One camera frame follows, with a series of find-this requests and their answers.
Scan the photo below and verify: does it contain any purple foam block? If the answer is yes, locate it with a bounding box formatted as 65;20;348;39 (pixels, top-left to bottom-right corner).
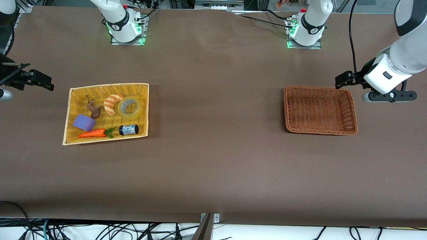
72;114;96;131

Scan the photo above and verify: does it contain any black blue small jar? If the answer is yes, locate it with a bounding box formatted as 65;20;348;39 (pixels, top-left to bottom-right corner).
119;124;139;136

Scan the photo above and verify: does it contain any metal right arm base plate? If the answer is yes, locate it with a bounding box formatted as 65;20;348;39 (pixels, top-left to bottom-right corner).
111;15;147;45

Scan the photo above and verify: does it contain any short black table cable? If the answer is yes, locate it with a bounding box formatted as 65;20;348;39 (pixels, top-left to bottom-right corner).
265;9;292;21

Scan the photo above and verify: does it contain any thick black looped cable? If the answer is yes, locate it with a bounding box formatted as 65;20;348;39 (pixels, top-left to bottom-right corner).
0;201;34;240

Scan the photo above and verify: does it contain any orange background object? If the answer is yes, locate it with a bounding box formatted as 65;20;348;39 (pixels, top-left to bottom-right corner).
275;0;302;9

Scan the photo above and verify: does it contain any brown wicker basket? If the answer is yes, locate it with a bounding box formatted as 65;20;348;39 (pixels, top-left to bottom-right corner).
284;85;358;136

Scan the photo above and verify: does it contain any toy croissant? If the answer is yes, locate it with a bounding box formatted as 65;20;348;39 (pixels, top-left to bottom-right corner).
104;94;124;116

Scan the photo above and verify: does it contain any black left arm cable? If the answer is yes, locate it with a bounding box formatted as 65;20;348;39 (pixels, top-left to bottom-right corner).
349;0;360;75

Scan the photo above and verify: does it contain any long black table cable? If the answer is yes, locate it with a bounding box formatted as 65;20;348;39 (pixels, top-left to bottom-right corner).
230;12;290;28

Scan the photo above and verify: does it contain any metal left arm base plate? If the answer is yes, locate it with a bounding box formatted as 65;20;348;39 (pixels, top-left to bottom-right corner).
287;18;322;50

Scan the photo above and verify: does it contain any yellow wicker basket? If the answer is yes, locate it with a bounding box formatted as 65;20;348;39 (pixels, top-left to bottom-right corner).
62;83;150;146

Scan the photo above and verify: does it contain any dark metal post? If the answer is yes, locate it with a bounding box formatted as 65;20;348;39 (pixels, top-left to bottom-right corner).
191;213;215;240

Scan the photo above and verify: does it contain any grey background box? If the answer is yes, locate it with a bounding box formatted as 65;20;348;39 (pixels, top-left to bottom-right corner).
194;0;244;10

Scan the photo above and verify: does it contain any orange toy carrot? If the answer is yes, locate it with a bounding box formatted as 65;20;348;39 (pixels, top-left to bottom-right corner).
77;127;115;139

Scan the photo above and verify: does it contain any brown toy figure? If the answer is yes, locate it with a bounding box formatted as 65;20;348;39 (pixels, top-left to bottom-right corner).
86;97;104;119

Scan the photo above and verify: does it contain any aluminium frame profile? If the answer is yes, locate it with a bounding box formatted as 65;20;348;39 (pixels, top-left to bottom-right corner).
18;0;38;14

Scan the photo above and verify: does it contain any yellow clear tape roll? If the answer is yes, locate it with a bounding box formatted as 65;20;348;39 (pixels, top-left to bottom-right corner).
117;97;144;120

